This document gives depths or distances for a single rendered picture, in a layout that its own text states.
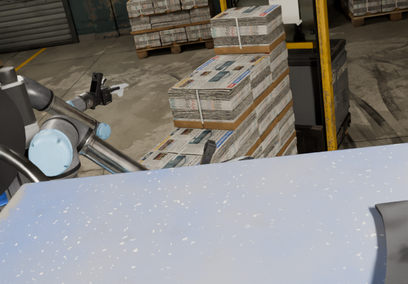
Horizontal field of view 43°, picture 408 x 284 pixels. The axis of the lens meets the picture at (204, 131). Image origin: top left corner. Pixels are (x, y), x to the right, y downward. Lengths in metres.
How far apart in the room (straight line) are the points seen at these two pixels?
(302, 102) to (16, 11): 7.03
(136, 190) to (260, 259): 0.15
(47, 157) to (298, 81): 2.75
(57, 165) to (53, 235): 1.05
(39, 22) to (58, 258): 9.66
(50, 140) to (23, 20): 8.71
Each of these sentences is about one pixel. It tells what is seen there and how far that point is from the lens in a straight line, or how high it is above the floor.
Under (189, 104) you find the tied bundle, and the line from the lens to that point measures 2.82.
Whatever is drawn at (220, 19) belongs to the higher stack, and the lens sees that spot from 3.27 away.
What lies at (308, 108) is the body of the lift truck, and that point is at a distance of 4.02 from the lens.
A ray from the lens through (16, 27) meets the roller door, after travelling 10.21.
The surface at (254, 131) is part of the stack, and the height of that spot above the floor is 0.72.
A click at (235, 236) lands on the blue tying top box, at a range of 0.37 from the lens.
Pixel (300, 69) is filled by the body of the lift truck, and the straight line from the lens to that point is 3.93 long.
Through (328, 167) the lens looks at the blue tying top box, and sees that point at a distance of 0.44.
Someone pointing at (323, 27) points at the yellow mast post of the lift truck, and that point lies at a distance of 3.62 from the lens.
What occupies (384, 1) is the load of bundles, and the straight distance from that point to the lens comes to 7.72.
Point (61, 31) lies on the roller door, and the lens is 9.91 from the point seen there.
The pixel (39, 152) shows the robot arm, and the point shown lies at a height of 1.42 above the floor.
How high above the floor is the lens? 1.96
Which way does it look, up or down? 24 degrees down
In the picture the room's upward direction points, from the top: 10 degrees counter-clockwise
